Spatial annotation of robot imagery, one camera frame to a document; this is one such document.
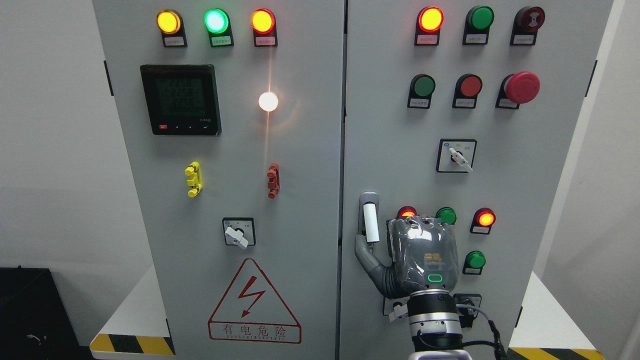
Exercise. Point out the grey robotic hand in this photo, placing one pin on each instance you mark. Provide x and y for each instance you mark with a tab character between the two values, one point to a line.
424	257

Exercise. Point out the silver door handle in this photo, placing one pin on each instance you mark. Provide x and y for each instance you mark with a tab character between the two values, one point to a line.
368	218

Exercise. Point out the grey right cabinet door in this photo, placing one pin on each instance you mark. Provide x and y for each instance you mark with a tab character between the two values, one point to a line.
393	150

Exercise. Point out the grey cabinet door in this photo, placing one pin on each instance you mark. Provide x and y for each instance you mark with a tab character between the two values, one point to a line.
393	150
297	232

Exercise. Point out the grey left cabinet door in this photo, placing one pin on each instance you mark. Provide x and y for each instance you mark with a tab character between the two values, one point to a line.
297	232

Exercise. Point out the red-yellow indicator light left door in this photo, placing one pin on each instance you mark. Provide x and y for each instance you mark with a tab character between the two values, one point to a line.
263	23

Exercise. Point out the green indicator middle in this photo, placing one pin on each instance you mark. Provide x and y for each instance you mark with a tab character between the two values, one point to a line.
446	215

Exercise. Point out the lit red indicator middle left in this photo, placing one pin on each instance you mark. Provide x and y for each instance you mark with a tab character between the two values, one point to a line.
406	211

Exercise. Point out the lit red indicator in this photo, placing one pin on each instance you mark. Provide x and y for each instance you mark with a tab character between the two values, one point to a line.
406	211
428	26
483	220

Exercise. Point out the green push button lower right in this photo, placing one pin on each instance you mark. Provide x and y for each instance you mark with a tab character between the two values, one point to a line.
474	263

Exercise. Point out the green push button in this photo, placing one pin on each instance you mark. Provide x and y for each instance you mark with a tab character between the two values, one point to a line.
474	263
421	89

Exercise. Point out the lit red indicator middle right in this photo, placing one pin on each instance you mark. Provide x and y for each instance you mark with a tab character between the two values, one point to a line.
483	220

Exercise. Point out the green push button upper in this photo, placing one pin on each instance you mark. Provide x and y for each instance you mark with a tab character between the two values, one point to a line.
421	89

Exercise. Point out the red terminal connector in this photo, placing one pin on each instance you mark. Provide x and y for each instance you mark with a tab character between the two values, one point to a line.
273	180

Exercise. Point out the red push button upper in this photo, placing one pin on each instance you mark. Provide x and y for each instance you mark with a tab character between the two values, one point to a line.
466	91

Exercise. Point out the red lightning warning sticker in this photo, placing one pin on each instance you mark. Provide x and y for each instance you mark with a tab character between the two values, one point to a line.
252	310

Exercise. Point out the red emergency stop button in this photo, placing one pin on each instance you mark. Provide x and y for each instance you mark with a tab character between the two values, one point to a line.
516	89

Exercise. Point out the white lit indicator light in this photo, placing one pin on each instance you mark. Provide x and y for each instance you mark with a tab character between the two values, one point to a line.
268	101

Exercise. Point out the lit red indicator top right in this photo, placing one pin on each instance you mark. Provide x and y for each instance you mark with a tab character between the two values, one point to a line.
428	26

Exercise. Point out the green indicator top right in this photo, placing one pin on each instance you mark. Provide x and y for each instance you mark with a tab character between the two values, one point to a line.
477	25

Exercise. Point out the yellow terminal connector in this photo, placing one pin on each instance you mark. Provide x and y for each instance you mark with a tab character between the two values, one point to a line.
194	179

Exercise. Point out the dark red buzzer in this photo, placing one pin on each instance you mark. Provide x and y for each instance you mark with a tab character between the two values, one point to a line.
526	23

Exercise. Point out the black digital power meter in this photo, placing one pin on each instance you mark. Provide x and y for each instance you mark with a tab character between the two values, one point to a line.
182	99

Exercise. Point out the white base platform hazard stripes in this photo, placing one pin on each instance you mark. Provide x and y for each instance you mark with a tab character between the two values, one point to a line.
138	329

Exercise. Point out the green lit indicator light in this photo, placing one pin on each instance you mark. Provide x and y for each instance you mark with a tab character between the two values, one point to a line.
218	26

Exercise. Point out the yellow indicator light top left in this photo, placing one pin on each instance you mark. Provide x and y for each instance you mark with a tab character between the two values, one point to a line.
172	28

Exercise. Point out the black box lower left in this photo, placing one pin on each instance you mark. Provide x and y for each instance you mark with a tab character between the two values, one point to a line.
33	320

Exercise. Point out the lower white rotary switch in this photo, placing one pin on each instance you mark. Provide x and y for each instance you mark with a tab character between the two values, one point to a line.
395	309

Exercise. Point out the black knob selector switch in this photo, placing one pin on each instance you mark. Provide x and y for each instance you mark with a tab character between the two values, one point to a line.
467	316

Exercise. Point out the upper right rotary switch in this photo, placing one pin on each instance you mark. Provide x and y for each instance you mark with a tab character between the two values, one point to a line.
456	155

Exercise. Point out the left door rotary switch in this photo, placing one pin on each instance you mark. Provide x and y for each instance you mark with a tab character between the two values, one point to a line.
239	231

